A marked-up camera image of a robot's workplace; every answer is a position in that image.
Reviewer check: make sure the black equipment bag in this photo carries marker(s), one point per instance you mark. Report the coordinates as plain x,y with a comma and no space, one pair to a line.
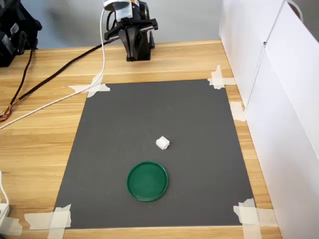
15,30

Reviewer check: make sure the small white plastic terminal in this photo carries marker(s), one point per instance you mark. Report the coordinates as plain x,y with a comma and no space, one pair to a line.
162,143

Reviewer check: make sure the round green lid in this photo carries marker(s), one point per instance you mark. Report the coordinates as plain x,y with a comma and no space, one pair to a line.
147,183

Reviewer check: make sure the white partition panel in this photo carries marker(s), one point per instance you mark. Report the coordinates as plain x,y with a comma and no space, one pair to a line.
239,37
286,124

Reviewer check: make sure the white tape patch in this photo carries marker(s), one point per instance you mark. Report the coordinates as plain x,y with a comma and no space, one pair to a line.
249,216
11,225
58,219
98,87
218,81
237,112

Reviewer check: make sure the dark grey mat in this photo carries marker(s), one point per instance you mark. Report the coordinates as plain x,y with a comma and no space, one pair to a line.
124,124

